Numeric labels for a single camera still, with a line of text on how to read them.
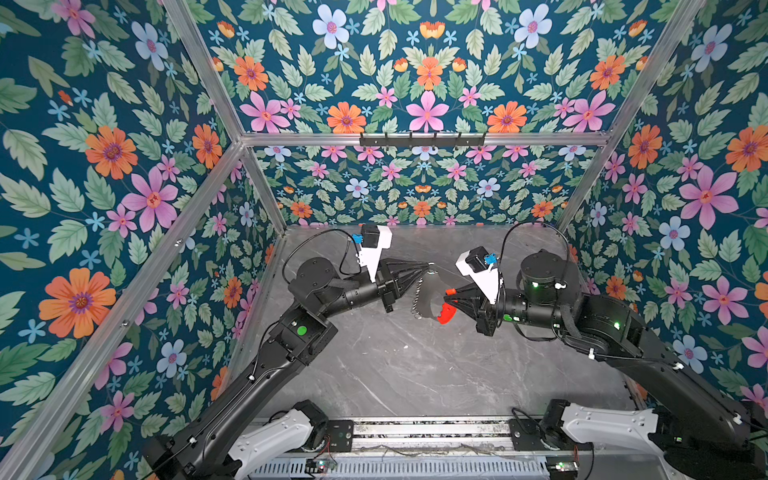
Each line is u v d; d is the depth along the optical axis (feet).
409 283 1.73
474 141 2.98
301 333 1.50
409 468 2.31
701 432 1.21
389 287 1.53
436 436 2.46
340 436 2.41
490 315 1.52
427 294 2.02
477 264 1.47
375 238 1.51
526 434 2.41
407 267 1.66
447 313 1.92
